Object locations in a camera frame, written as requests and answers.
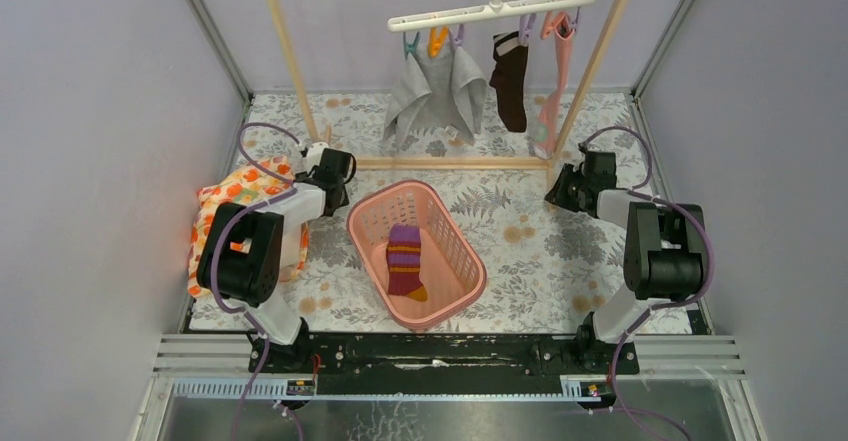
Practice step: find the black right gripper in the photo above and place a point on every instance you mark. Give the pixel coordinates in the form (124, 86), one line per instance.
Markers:
(556, 192)

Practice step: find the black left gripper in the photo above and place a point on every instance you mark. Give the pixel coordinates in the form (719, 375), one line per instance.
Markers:
(305, 175)

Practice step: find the wooden drying rack frame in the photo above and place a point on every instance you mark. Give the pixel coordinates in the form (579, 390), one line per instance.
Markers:
(463, 162)

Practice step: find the pink plastic laundry basket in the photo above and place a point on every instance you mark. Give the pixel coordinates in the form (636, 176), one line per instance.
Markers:
(423, 267)

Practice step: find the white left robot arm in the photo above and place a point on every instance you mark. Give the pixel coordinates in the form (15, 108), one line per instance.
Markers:
(243, 256)

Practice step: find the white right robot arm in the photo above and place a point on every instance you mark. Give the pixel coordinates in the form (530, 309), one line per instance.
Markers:
(665, 255)

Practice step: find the white plastic clip hanger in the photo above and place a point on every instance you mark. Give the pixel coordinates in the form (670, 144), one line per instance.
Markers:
(494, 9)

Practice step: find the floral patterned table mat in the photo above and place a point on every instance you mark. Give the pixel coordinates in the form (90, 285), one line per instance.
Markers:
(546, 267)

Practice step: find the pink hanging sock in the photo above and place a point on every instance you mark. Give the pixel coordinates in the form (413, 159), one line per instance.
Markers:
(545, 135)

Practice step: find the orange floral cloth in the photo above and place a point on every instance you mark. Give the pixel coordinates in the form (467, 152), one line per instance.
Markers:
(245, 185)

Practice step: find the purple striped sock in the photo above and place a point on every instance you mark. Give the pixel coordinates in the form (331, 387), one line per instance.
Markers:
(403, 257)

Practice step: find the dark brown hanging sock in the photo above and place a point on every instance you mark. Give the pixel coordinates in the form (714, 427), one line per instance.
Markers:
(508, 78)

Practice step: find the grey hanging towel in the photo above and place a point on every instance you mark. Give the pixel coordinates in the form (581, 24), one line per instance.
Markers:
(447, 91)

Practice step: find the teal clothespin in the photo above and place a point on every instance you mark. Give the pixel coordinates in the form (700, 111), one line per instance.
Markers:
(411, 46)

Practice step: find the orange clothespin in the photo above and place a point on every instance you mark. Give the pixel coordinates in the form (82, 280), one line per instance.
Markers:
(438, 36)

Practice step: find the purple clothespin right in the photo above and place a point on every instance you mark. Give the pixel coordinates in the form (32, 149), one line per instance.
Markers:
(572, 23)

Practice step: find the purple clothespin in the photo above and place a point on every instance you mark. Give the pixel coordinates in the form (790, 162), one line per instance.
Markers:
(457, 38)
(572, 23)
(526, 24)

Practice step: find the pink clothespin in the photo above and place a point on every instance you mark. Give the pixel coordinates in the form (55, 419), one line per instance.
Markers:
(551, 23)

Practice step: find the purple clothespin middle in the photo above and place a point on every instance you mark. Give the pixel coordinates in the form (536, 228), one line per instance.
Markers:
(526, 24)

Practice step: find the purple clothespin left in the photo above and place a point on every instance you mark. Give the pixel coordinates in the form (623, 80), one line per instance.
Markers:
(457, 38)

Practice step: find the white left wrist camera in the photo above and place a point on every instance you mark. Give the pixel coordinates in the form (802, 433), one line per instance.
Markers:
(311, 154)

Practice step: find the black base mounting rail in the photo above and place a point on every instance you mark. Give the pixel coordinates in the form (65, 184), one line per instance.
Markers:
(410, 356)

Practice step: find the grey slotted cable duct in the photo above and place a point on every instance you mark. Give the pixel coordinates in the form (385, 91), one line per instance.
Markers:
(429, 388)

